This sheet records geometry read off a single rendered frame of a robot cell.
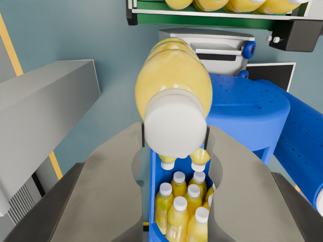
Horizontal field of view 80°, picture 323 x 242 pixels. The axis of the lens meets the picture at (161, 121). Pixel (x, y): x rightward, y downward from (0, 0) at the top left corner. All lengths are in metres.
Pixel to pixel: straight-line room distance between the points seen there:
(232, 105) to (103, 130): 1.57
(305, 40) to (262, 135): 0.30
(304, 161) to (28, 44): 1.83
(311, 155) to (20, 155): 1.09
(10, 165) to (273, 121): 0.83
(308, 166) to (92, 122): 1.55
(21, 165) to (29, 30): 1.12
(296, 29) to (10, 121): 0.92
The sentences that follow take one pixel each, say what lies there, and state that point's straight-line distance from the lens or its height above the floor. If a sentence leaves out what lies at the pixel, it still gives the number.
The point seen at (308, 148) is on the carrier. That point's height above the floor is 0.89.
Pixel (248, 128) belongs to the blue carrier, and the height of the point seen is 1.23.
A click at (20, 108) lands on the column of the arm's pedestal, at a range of 0.93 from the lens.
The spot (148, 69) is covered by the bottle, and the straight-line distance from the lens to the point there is 0.16.
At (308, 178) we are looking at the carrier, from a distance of 0.89.
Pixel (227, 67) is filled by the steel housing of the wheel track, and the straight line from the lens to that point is 0.61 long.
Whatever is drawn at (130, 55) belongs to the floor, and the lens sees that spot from 1.55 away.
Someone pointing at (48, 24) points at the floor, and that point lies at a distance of 1.73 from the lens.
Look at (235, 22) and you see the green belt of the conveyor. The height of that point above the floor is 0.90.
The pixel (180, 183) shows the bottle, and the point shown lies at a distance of 0.69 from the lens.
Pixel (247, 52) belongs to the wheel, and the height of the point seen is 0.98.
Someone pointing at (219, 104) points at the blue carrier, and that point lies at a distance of 0.36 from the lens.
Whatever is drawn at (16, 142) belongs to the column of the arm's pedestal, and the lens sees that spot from 0.91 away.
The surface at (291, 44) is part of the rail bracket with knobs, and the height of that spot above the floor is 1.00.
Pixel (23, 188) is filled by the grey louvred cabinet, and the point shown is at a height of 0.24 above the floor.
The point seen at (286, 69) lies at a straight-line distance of 1.60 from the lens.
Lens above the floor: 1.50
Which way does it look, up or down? 62 degrees down
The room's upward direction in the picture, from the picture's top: 176 degrees counter-clockwise
